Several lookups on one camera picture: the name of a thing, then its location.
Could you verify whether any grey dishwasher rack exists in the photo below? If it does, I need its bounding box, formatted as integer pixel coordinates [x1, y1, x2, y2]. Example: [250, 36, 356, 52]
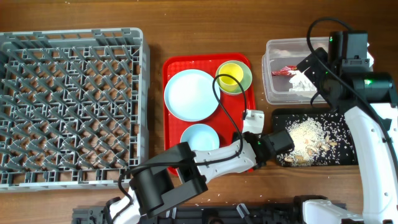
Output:
[1, 27, 150, 193]

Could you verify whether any clear plastic waste bin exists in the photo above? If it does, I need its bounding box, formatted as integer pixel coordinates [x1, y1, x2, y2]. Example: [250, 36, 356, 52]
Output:
[262, 38, 325, 105]

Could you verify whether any large light blue plate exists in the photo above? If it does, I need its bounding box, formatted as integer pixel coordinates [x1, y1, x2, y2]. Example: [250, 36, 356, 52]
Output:
[164, 69, 221, 122]

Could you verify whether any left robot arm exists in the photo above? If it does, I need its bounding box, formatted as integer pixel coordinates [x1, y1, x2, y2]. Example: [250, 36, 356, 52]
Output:
[104, 130, 294, 223]

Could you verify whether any crumpled white paper napkin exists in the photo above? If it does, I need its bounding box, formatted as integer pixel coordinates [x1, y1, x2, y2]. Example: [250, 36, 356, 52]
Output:
[289, 70, 317, 91]

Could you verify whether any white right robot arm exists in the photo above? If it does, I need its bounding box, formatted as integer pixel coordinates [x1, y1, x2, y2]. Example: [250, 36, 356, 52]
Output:
[297, 48, 397, 223]

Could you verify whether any small light blue bowl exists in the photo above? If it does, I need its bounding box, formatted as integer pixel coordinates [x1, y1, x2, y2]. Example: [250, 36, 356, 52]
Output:
[180, 124, 220, 151]

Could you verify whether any red snack wrapper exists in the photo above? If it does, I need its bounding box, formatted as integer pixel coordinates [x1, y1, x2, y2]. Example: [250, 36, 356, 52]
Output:
[271, 65, 297, 77]

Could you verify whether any black plastic tray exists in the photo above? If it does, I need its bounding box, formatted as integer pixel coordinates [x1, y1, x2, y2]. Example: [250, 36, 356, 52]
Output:
[272, 108, 358, 167]

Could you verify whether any green bowl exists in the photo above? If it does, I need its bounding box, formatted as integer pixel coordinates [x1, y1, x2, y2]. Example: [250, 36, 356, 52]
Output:
[216, 60, 252, 95]

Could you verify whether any yellow cup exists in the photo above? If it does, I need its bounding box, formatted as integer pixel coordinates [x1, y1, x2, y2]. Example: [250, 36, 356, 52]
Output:
[218, 62, 244, 93]

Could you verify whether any pile of rice scraps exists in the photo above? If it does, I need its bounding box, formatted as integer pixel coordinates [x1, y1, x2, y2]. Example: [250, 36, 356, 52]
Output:
[277, 118, 338, 166]

